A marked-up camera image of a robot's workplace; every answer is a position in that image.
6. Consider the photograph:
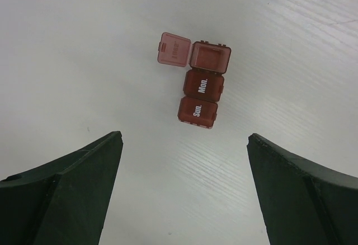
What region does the red weekly pill organizer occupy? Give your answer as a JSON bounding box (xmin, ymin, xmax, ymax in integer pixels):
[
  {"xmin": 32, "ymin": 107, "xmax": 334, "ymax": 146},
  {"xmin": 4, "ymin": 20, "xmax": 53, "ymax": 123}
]
[{"xmin": 157, "ymin": 32, "xmax": 232, "ymax": 129}]

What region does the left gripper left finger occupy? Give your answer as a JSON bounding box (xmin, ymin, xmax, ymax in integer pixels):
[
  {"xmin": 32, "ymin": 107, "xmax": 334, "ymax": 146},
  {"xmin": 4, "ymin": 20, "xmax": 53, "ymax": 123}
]
[{"xmin": 1, "ymin": 131, "xmax": 123, "ymax": 244}]

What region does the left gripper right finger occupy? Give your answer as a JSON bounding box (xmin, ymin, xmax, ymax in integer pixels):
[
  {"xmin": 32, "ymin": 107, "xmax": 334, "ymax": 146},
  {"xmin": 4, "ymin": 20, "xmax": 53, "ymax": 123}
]
[{"xmin": 247, "ymin": 134, "xmax": 357, "ymax": 244}]

